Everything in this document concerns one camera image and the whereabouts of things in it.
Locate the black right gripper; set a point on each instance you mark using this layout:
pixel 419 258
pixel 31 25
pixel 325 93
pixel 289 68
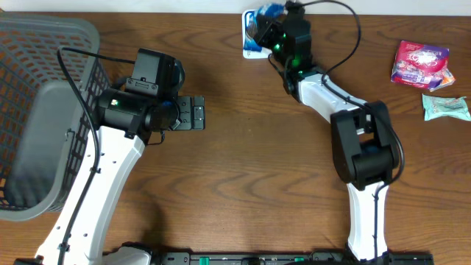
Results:
pixel 264 32

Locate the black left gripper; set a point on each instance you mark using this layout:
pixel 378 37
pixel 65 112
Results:
pixel 192 112

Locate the red purple Carefree pad pack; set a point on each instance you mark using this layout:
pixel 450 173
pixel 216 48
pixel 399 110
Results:
pixel 415 64

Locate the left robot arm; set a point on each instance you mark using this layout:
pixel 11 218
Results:
pixel 125 123

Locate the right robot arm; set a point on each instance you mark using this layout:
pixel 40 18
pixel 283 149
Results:
pixel 367 153

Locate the grey plastic basket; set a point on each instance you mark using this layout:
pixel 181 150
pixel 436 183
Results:
pixel 49 66

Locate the orange small carton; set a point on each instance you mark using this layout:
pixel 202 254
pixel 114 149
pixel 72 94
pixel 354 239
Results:
pixel 441 79

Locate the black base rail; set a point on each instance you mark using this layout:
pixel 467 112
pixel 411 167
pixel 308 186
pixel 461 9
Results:
pixel 257 258

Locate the green tissue pack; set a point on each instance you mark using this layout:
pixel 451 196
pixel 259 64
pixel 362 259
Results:
pixel 437 107

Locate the blue snack packet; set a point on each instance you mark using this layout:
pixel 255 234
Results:
pixel 271 10

